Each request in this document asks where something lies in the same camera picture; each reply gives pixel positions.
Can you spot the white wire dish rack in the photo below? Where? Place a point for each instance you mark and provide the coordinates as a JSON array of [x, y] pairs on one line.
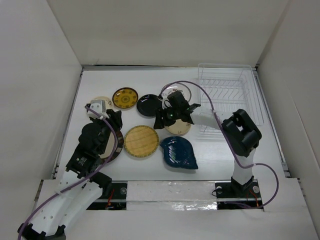
[[231, 87]]

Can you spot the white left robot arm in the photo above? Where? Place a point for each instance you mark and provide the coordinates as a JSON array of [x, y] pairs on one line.
[[82, 181]]

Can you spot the white plate with red characters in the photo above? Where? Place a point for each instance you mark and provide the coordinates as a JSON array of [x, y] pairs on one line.
[[177, 87]]

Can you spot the round bamboo woven plate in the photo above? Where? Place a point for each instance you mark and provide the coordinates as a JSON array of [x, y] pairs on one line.
[[141, 141]]

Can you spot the pale cream glossy plate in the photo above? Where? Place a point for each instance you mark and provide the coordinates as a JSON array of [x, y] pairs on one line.
[[108, 103]]

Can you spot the yellow brown patterned plate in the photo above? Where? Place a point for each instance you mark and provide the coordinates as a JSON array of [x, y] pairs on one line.
[[125, 97]]

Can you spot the glossy black round plate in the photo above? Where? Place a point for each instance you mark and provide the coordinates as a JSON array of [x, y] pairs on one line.
[[148, 104]]

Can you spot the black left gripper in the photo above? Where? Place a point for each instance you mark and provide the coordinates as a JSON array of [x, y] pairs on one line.
[[114, 119]]

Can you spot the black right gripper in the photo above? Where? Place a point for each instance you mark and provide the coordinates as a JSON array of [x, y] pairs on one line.
[[159, 123]]

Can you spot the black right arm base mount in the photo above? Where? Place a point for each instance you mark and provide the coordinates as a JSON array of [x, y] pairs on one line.
[[229, 199]]

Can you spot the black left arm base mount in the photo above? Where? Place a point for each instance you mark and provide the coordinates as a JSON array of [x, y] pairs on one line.
[[114, 199]]

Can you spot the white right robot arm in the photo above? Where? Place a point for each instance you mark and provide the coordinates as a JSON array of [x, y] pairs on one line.
[[238, 129]]

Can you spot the cream plate with floral marks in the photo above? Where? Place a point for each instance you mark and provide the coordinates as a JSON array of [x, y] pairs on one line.
[[179, 128]]

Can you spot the dark blue leaf-shaped plate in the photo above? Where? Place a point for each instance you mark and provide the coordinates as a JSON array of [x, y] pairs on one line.
[[178, 153]]

